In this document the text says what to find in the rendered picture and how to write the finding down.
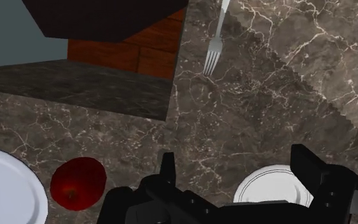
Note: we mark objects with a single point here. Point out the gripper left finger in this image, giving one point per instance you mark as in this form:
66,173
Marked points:
163,192

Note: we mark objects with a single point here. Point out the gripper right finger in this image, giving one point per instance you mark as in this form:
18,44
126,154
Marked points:
324,183

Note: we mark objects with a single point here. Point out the small white rimmed plate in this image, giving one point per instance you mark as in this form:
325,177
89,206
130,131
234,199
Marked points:
271,186

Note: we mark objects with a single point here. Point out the red apple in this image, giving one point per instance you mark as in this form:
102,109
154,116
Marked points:
78,183

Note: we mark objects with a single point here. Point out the brown wooden cabinet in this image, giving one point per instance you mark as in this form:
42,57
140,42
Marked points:
141,52

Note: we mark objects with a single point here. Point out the silver fork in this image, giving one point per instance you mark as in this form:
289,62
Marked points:
216,46

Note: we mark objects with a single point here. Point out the large white plate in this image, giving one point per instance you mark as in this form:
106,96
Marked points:
8,189

